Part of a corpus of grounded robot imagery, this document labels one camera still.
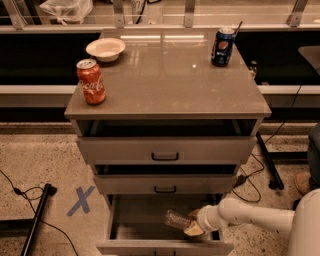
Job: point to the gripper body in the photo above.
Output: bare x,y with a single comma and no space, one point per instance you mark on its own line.
204,217

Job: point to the clear plastic water bottle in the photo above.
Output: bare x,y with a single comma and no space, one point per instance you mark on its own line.
177,220

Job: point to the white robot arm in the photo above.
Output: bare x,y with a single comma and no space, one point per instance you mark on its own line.
301,226

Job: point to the bottom grey drawer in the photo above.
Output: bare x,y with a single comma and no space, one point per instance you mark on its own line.
137,227

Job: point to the grey drawer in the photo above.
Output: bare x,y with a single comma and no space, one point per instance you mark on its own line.
120,142
165,179
137,227

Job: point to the middle grey drawer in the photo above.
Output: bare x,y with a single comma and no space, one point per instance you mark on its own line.
165,179

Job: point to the grey drawer cabinet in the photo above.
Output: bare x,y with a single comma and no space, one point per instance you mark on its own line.
167,74

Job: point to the top grey drawer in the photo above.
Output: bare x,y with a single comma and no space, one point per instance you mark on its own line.
120,142

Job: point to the black pole right floor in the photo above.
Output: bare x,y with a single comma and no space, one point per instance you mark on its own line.
275,181

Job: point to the black pole floor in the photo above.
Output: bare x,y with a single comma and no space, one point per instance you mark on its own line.
48,191
275,181

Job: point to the blue tape X mark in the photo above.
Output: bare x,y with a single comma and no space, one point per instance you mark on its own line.
81,203

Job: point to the person's shoe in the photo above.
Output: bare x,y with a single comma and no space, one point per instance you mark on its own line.
302,183

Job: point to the black pole left floor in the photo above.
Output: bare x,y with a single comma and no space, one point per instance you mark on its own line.
48,191

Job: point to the person's blue jeans leg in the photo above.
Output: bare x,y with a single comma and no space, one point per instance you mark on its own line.
314,156

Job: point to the blue Pepsi can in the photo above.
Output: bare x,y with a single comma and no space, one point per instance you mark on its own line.
222,48

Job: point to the red Coca-Cola can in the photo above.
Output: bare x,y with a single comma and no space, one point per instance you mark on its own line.
91,81

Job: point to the white bowl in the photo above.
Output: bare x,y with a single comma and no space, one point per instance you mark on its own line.
106,49

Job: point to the white plastic bag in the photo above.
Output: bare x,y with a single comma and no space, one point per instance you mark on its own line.
67,11

